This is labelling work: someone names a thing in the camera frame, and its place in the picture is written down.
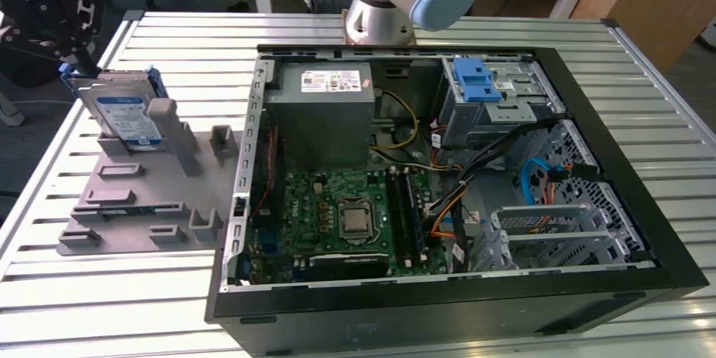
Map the grey metal disk bay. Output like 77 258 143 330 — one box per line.
489 202 635 271

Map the silver CPU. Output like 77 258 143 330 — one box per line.
341 208 372 236

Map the black graphics card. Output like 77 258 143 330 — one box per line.
304 251 391 279

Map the orange wire bundle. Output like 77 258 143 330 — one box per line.
429 189 467 246

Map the black sleeved cable bundle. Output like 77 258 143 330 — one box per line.
429 118 560 225

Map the red black twisted wire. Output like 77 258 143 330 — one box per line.
249 127 280 225

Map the green motherboard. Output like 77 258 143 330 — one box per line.
251 167 448 282

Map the black RAM stick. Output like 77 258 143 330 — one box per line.
385 168 413 267

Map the grey drive cage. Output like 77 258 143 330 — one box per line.
439 55 567 149

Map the black power connector wire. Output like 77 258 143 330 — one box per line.
536 163 603 208

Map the blue data wire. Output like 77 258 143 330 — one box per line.
519 156 564 208

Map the hard disk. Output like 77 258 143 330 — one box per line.
59 65 172 152

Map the white metal stand foot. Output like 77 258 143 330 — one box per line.
0 91 27 127

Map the blue plastic drive latch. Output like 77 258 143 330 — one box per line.
453 57 504 103

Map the grey power supply unit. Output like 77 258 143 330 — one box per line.
261 60 377 170

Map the black PC case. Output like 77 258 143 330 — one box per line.
204 43 712 357

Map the CPU socket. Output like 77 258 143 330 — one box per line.
333 197 381 246

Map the grey parts rack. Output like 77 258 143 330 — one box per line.
55 97 247 257

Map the yellow wire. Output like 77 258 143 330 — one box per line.
369 89 420 152

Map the brown wooden cabinet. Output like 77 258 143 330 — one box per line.
607 0 716 75

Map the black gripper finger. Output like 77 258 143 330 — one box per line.
0 24 101 79
76 0 108 52

